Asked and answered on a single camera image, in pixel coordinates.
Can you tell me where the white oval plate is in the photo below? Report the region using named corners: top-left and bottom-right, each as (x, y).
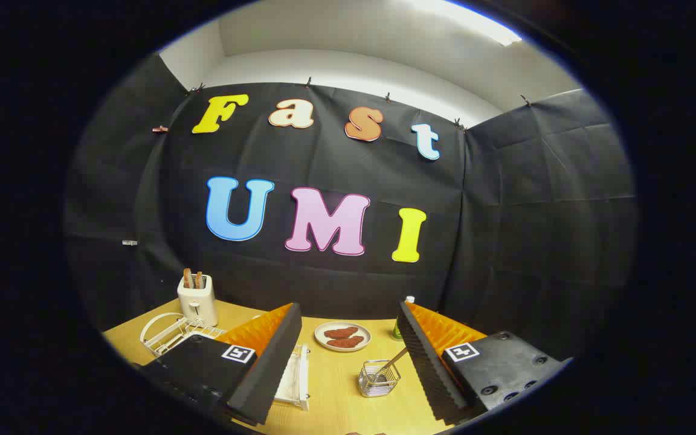
top-left (314, 321), bottom-right (372, 353)

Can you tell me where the white toaster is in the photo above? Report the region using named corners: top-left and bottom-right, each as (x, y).
top-left (177, 274), bottom-right (219, 327)

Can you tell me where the white wire dish rack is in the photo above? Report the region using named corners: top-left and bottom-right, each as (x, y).
top-left (140, 312), bottom-right (311, 411)

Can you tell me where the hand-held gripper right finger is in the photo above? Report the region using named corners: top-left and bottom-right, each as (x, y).
top-left (396, 300), bottom-right (572, 427)

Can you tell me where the metal wire basket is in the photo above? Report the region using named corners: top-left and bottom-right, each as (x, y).
top-left (358, 359), bottom-right (401, 398)

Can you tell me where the wooden handled metal spoon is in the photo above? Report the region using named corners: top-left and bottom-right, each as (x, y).
top-left (372, 347), bottom-right (409, 384)

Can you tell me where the black backdrop cloth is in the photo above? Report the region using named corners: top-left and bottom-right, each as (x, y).
top-left (64, 53), bottom-right (637, 363)

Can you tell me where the green drink bottle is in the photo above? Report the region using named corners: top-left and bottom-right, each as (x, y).
top-left (391, 295), bottom-right (415, 341)

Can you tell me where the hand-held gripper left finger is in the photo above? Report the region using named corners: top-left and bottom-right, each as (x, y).
top-left (132, 302), bottom-right (303, 427)

